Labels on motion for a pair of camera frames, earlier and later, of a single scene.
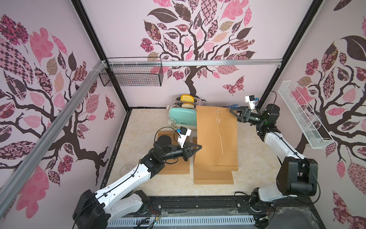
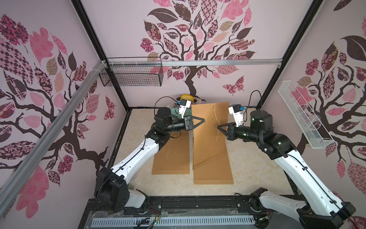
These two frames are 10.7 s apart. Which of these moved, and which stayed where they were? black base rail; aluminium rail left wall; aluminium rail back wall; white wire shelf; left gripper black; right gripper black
Moved: left gripper black; right gripper black
Stayed: aluminium rail left wall; white wire shelf; aluminium rail back wall; black base rail
